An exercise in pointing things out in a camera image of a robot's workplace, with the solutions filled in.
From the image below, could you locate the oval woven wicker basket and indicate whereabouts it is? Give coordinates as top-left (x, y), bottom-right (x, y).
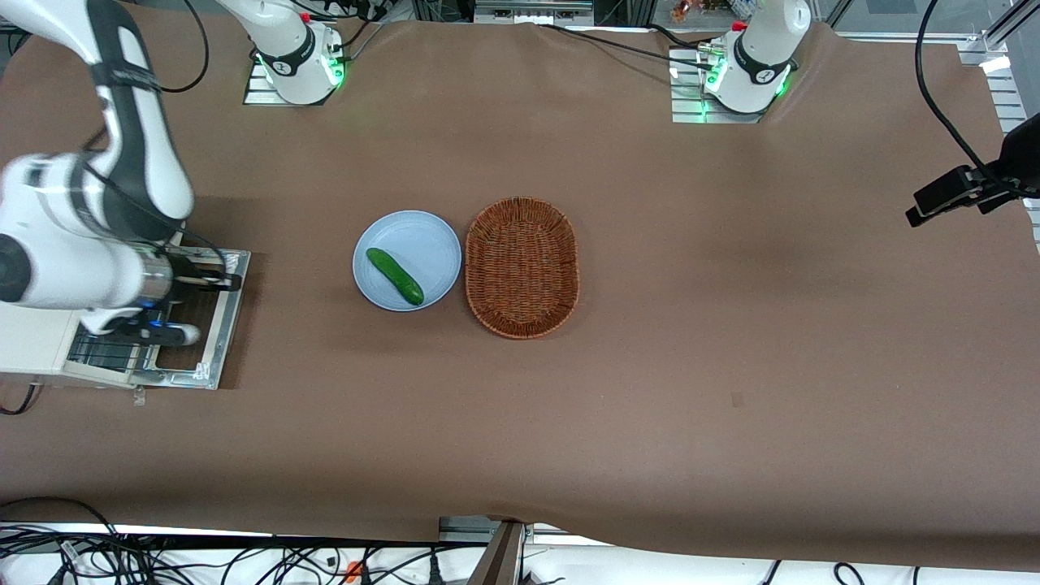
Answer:
top-left (465, 197), bottom-right (580, 340)

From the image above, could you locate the light blue round plate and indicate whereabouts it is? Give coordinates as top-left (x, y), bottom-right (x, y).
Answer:
top-left (353, 210), bottom-right (462, 313)

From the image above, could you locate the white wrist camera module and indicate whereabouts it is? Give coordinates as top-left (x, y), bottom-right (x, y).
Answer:
top-left (81, 307), bottom-right (202, 349)

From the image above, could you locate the brown tablecloth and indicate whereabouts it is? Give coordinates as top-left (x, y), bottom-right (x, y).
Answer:
top-left (0, 12), bottom-right (1040, 571)

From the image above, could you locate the black cable tangle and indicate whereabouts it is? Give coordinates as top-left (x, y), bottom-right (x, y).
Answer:
top-left (0, 496), bottom-right (488, 585)

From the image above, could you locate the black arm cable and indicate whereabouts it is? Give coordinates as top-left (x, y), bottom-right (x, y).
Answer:
top-left (81, 0), bottom-right (236, 281)
top-left (915, 0), bottom-right (1040, 200)

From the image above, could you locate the metal wire oven rack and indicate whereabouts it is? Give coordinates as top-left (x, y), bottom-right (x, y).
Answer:
top-left (67, 327), bottom-right (162, 373)

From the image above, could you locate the black cable across cloth edge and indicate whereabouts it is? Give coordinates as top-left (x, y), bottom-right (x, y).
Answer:
top-left (532, 23), bottom-right (732, 72)

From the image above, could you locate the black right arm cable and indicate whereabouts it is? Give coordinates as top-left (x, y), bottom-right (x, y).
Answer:
top-left (81, 0), bottom-right (236, 281)

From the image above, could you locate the dark oven power cord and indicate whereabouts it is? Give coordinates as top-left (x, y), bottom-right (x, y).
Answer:
top-left (0, 383), bottom-right (39, 416)

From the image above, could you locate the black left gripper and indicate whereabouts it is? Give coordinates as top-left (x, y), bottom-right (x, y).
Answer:
top-left (905, 114), bottom-right (1040, 228)

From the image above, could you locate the aluminium frame profile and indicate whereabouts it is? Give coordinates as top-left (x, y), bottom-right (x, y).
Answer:
top-left (474, 0), bottom-right (596, 25)

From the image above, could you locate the dark support beam with bracket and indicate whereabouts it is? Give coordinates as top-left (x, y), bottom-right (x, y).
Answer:
top-left (439, 516), bottom-right (570, 585)

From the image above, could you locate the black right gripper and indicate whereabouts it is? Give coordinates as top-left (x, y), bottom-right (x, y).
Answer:
top-left (167, 250), bottom-right (244, 296)

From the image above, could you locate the green cucumber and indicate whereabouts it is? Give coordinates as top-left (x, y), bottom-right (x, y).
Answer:
top-left (366, 248), bottom-right (425, 306)

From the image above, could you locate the black base cable bundle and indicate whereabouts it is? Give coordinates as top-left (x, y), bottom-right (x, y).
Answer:
top-left (301, 0), bottom-right (387, 48)

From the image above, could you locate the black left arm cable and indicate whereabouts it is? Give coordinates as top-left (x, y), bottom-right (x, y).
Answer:
top-left (915, 0), bottom-right (1040, 200)

